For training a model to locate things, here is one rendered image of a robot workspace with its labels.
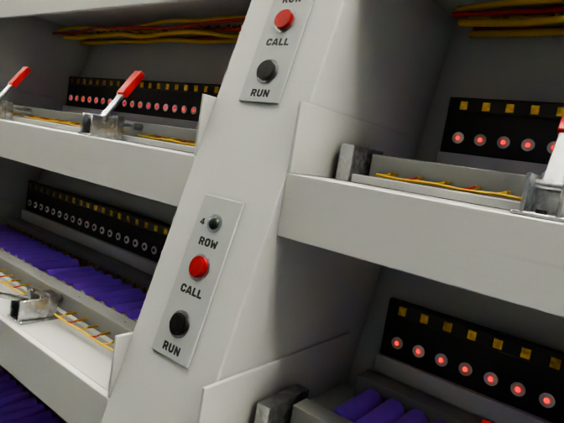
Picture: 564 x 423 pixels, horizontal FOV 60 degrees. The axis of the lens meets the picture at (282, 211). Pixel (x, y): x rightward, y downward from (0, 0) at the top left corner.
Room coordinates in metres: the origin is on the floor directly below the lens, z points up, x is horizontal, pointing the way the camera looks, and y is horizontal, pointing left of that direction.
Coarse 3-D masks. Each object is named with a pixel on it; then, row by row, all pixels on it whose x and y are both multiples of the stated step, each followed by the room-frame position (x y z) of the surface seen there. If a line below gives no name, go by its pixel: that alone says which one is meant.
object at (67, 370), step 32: (128, 256) 0.69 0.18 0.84; (0, 288) 0.59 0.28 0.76; (0, 320) 0.51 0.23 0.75; (0, 352) 0.51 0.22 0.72; (32, 352) 0.47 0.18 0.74; (64, 352) 0.46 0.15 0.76; (96, 352) 0.47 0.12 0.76; (32, 384) 0.47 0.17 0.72; (64, 384) 0.43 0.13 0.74; (96, 384) 0.41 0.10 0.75; (64, 416) 0.44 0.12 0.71; (96, 416) 0.41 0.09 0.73
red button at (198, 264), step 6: (198, 258) 0.36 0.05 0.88; (204, 258) 0.36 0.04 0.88; (192, 264) 0.36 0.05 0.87; (198, 264) 0.36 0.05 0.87; (204, 264) 0.36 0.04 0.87; (192, 270) 0.36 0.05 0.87; (198, 270) 0.36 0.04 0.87; (204, 270) 0.36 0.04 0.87; (192, 276) 0.36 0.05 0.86; (198, 276) 0.36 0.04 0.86
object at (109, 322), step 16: (0, 256) 0.63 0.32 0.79; (16, 272) 0.60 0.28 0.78; (32, 272) 0.59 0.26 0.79; (48, 288) 0.56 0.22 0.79; (64, 288) 0.55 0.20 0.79; (64, 304) 0.54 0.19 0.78; (80, 304) 0.52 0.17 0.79; (96, 304) 0.52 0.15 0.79; (64, 320) 0.50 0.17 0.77; (80, 320) 0.50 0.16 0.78; (96, 320) 0.50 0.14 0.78; (112, 320) 0.48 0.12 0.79; (128, 320) 0.49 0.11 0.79; (96, 336) 0.48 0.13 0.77; (112, 336) 0.48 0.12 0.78
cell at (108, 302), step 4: (124, 296) 0.57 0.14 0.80; (128, 296) 0.57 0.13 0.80; (132, 296) 0.57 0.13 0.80; (136, 296) 0.57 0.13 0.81; (140, 296) 0.58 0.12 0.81; (144, 296) 0.58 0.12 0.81; (100, 300) 0.55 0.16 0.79; (104, 300) 0.54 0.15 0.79; (108, 300) 0.55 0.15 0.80; (112, 300) 0.55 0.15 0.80; (116, 300) 0.55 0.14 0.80; (120, 300) 0.56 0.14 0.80; (124, 300) 0.56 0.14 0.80; (128, 300) 0.56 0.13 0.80; (132, 300) 0.57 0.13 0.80; (136, 300) 0.57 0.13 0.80; (140, 300) 0.57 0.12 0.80; (104, 304) 0.54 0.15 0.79; (108, 304) 0.54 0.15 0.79; (112, 304) 0.55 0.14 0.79; (116, 304) 0.55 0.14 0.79; (120, 304) 0.55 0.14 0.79
